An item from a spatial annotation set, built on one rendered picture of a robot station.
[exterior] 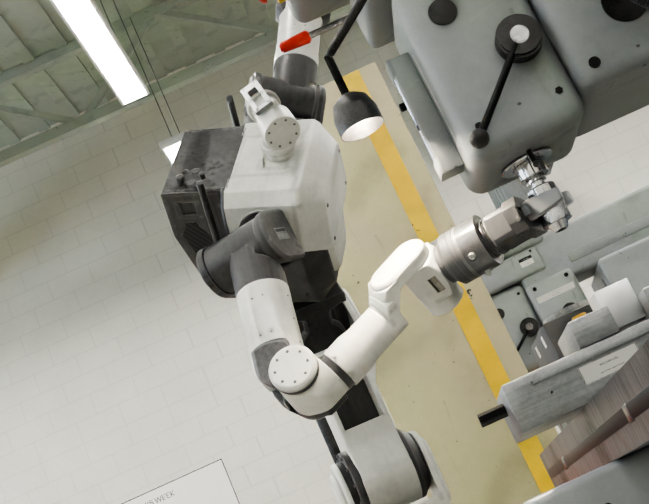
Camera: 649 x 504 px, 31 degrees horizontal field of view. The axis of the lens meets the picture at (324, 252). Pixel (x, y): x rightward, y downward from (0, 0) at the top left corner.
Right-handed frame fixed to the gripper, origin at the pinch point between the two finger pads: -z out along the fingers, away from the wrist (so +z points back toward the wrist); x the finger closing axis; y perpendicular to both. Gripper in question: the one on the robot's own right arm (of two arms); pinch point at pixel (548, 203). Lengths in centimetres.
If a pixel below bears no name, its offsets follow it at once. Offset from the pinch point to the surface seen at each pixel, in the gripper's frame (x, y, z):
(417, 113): -6.8, -21.5, 10.0
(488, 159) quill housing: -10.2, -8.0, 2.5
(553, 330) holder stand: 26.0, 13.8, 15.4
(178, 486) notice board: 722, -117, 582
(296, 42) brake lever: -2, -46, 25
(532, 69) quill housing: -6.9, -17.3, -8.9
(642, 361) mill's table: -57, 32, -14
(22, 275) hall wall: 695, -367, 640
